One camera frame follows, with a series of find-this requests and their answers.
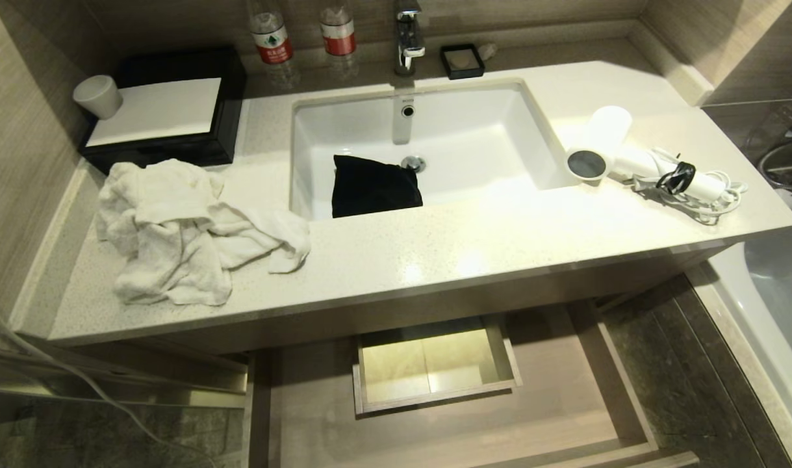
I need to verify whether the small inner drawer box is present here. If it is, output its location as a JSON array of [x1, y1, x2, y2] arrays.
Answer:
[[352, 316, 523, 417]]

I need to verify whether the open wooden drawer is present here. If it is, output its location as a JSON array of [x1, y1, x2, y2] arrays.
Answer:
[[243, 300, 700, 468]]

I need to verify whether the white hair dryer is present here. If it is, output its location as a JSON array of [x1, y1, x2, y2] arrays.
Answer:
[[566, 105, 726, 201]]

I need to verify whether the black cloth pouch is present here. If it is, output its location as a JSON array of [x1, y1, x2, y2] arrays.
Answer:
[[331, 154, 424, 219]]

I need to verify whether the white ceramic sink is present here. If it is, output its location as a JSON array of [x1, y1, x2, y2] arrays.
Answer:
[[290, 79, 581, 222]]

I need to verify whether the black soap dish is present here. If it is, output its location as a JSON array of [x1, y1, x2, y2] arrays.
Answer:
[[440, 43, 486, 81]]

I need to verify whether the chrome faucet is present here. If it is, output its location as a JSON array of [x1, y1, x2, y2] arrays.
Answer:
[[394, 0, 427, 76]]

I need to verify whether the red label water bottle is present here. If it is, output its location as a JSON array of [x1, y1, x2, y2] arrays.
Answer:
[[319, 0, 358, 58], [247, 0, 295, 66]]

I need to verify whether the white crumpled towel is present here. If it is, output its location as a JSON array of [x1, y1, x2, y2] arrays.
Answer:
[[95, 159, 312, 307]]

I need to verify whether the black tray with white pad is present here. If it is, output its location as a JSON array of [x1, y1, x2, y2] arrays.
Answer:
[[78, 47, 248, 176]]

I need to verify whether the white cup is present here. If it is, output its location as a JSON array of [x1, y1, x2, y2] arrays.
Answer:
[[73, 74, 123, 120]]

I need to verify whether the white bathtub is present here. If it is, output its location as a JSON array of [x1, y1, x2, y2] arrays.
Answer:
[[687, 188, 792, 468]]

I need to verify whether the white power cord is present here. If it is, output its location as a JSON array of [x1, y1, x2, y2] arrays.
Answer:
[[633, 148, 750, 226]]

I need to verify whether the grey cable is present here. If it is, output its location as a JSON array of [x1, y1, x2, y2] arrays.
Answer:
[[0, 289, 220, 468]]

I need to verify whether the chrome shower hose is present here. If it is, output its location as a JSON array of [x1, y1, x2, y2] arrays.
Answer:
[[757, 117, 792, 192]]

